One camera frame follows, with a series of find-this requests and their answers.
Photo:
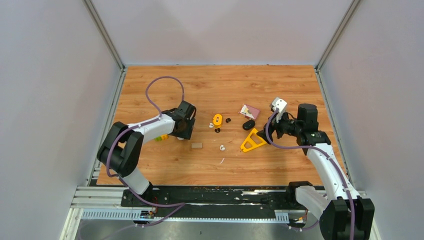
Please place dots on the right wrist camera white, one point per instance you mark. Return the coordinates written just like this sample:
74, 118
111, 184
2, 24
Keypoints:
278, 106

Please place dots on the yellow traffic light block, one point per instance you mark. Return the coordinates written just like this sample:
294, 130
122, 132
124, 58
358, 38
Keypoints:
217, 121

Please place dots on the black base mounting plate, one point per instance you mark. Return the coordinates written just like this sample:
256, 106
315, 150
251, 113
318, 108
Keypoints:
224, 202

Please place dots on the black earbud charging case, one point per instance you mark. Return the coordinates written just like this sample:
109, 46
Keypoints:
248, 125

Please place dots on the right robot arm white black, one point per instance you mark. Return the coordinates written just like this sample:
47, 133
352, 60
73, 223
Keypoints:
341, 213

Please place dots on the yellow triangular toy frame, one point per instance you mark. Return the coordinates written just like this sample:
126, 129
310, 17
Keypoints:
252, 141

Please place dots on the pink picture card block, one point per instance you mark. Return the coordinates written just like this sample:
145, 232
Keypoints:
249, 112

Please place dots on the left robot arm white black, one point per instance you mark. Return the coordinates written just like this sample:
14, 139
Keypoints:
121, 148

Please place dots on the pink green orange brick stack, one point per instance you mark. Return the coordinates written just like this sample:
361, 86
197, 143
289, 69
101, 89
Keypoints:
161, 137

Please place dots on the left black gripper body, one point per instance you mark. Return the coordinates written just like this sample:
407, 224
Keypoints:
188, 130

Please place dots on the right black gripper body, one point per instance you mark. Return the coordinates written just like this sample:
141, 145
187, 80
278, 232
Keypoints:
285, 126

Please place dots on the small wooden block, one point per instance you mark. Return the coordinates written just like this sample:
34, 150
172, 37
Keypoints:
196, 145

